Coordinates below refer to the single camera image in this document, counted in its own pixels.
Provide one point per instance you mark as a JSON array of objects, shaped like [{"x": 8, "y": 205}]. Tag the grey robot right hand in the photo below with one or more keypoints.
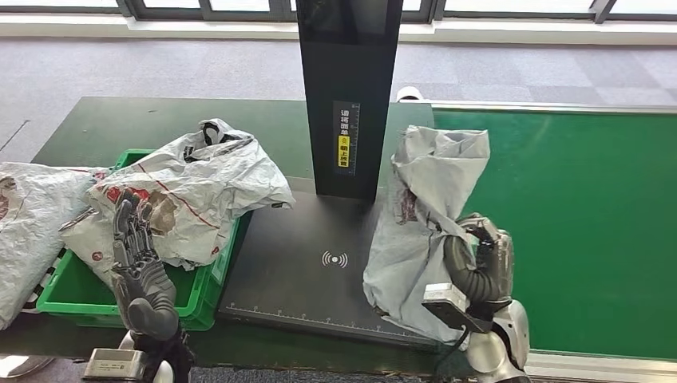
[{"x": 502, "y": 264}]

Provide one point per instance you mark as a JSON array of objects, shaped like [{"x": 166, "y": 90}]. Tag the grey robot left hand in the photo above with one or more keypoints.
[{"x": 145, "y": 285}]

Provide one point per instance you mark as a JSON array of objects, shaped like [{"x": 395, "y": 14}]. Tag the long slim grey parcel bag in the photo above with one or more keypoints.
[{"x": 90, "y": 243}]

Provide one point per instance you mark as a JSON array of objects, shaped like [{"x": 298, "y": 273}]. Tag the small grey dark-red-stained parcel bag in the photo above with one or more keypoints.
[{"x": 423, "y": 201}]

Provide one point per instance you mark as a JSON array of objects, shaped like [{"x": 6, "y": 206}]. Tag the wide grey red-printed parcel bag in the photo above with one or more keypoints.
[{"x": 211, "y": 180}]

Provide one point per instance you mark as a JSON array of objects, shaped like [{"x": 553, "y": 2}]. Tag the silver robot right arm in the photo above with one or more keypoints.
[{"x": 502, "y": 343}]

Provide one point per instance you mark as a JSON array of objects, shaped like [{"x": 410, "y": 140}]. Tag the green conveyor belt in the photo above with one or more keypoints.
[{"x": 582, "y": 211}]

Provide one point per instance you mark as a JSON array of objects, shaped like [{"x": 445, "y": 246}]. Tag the large grey parcel bag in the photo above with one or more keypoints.
[{"x": 26, "y": 227}]

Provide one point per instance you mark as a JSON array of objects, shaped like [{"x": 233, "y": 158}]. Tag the black inbound scanner machine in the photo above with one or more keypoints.
[{"x": 349, "y": 69}]

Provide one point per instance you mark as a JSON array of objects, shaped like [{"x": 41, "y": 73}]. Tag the green plastic crate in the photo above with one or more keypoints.
[{"x": 79, "y": 301}]

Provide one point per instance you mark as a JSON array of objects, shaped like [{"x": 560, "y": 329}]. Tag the round grey floor object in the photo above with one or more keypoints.
[{"x": 24, "y": 366}]

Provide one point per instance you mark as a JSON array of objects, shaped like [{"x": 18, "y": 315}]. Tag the dark green table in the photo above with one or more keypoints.
[{"x": 132, "y": 121}]

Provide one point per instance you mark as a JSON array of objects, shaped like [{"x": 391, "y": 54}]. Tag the yellow black scanner label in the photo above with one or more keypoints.
[{"x": 345, "y": 150}]

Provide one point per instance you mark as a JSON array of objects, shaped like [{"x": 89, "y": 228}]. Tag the white window sill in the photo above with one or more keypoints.
[{"x": 158, "y": 29}]

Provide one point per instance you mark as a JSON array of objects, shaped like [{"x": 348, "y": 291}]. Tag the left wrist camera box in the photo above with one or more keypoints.
[{"x": 114, "y": 365}]

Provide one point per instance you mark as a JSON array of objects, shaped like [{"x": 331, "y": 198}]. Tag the aluminium conveyor frame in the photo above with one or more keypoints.
[{"x": 582, "y": 367}]

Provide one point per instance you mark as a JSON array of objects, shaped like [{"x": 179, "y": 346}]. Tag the dark window frame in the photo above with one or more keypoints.
[{"x": 238, "y": 11}]

